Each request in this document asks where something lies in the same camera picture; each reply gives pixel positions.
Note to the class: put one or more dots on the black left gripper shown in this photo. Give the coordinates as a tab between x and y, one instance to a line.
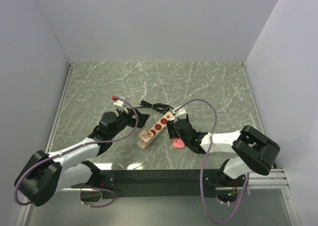
132	120

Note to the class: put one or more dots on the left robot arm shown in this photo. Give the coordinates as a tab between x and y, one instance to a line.
47	173

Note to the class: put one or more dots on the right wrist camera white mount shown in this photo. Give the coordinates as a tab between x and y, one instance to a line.
179	113

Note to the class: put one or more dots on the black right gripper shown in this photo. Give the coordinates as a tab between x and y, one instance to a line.
170	125

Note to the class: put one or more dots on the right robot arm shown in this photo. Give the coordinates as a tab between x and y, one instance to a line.
255	151

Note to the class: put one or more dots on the pink flat plug adapter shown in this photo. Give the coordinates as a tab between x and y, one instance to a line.
178	143

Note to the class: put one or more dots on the beige power strip red sockets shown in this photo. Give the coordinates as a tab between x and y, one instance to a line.
158	127

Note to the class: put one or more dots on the aluminium frame rail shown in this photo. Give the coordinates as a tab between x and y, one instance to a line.
276	179

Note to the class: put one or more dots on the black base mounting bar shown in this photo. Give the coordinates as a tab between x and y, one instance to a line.
157	183

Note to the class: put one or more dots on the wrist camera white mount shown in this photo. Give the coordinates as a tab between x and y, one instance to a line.
119	104
179	113

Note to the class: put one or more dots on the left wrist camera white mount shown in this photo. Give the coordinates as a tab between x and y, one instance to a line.
119	104

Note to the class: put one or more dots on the pink cube socket adapter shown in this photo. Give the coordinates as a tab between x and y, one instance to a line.
147	135

